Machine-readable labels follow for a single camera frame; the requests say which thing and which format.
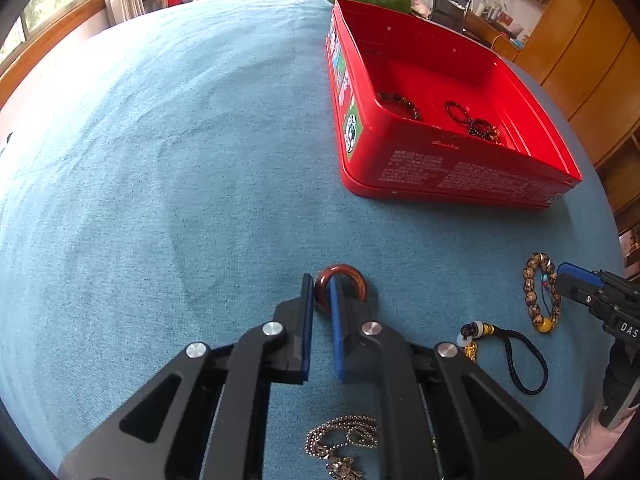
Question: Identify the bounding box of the wooden side cabinet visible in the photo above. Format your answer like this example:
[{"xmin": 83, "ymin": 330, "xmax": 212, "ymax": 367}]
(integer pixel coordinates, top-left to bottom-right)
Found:
[{"xmin": 595, "ymin": 130, "xmax": 640, "ymax": 261}]

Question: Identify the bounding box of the wooden frame window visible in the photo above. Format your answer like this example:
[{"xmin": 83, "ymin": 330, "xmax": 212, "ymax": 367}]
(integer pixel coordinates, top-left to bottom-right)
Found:
[{"xmin": 0, "ymin": 0, "xmax": 108, "ymax": 106}]

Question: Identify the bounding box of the wooden desk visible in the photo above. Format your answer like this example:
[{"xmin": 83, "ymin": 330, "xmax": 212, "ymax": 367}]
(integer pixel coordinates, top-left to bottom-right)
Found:
[{"xmin": 465, "ymin": 10, "xmax": 526, "ymax": 61}]

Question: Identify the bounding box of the black cord gold charm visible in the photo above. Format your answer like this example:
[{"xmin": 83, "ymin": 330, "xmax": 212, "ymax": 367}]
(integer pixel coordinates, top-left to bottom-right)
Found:
[{"xmin": 459, "ymin": 320, "xmax": 550, "ymax": 398}]

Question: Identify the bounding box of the wooden wardrobe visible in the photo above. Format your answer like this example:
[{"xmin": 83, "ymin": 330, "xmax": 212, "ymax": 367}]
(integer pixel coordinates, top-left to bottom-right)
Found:
[{"xmin": 510, "ymin": 0, "xmax": 640, "ymax": 171}]

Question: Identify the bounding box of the yellow-brown bead bracelet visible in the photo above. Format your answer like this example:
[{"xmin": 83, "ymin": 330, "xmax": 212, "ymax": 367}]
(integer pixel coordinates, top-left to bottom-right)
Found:
[{"xmin": 522, "ymin": 252, "xmax": 562, "ymax": 335}]

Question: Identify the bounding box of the blue bedsheet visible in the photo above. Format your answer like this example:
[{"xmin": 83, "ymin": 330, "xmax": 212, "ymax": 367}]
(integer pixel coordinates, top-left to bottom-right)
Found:
[{"xmin": 0, "ymin": 0, "xmax": 626, "ymax": 480}]

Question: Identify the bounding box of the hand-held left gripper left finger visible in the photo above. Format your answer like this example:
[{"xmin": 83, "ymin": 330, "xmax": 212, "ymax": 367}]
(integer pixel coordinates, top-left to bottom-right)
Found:
[{"xmin": 57, "ymin": 272, "xmax": 316, "ymax": 480}]

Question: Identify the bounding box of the red tin box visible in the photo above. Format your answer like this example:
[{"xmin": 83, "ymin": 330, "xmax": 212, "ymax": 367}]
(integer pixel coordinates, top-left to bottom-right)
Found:
[{"xmin": 324, "ymin": 0, "xmax": 583, "ymax": 209}]

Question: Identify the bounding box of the brown bead bracelet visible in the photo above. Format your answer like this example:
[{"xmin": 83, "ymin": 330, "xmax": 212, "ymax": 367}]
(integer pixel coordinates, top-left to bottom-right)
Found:
[{"xmin": 376, "ymin": 91, "xmax": 423, "ymax": 122}]

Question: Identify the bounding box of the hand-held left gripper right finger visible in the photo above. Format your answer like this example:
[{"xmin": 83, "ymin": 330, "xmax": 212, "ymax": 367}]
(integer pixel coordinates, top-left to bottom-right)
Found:
[{"xmin": 327, "ymin": 274, "xmax": 586, "ymax": 480}]

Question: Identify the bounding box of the brown bangle ring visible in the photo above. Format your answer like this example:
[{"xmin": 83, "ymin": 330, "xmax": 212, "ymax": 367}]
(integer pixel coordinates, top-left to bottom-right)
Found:
[{"xmin": 314, "ymin": 263, "xmax": 369, "ymax": 317}]

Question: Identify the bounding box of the silver ball chain necklace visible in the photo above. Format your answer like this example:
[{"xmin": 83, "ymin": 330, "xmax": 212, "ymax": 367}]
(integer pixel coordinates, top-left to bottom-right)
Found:
[{"xmin": 305, "ymin": 414, "xmax": 379, "ymax": 480}]

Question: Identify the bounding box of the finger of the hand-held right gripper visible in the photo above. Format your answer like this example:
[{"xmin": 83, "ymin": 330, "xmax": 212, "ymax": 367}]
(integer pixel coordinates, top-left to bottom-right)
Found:
[{"xmin": 556, "ymin": 261, "xmax": 640, "ymax": 319}]

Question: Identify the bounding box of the dark bead bracelet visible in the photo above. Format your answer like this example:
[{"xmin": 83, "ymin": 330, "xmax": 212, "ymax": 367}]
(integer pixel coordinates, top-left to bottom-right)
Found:
[
  {"xmin": 444, "ymin": 101, "xmax": 476, "ymax": 128},
  {"xmin": 467, "ymin": 117, "xmax": 503, "ymax": 145}
]

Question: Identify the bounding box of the black mesh chair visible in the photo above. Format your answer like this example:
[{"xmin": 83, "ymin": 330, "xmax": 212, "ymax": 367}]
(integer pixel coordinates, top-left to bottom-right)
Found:
[{"xmin": 430, "ymin": 0, "xmax": 473, "ymax": 31}]

